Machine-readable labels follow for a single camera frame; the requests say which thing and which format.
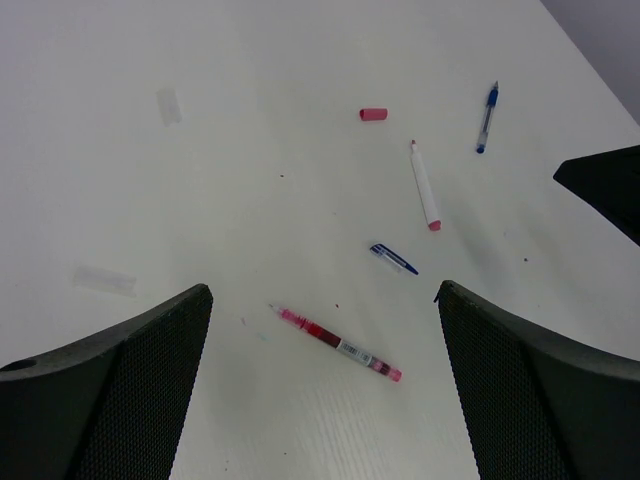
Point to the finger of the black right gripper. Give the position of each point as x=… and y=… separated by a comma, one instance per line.
x=609, y=182

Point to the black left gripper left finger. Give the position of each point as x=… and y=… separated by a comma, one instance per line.
x=111, y=405

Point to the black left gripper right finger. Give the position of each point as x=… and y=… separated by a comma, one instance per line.
x=538, y=405

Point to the clear pen cap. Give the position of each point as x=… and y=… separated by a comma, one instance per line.
x=169, y=107
x=103, y=280

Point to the blue ballpoint pen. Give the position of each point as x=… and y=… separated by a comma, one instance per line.
x=490, y=106

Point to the red gel pen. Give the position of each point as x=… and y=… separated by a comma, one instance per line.
x=337, y=343

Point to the blue pen cap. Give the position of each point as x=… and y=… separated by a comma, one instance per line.
x=385, y=253

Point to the white marker pen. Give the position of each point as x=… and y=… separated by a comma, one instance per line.
x=431, y=214

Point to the pink marker cap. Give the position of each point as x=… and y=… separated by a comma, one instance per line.
x=373, y=114

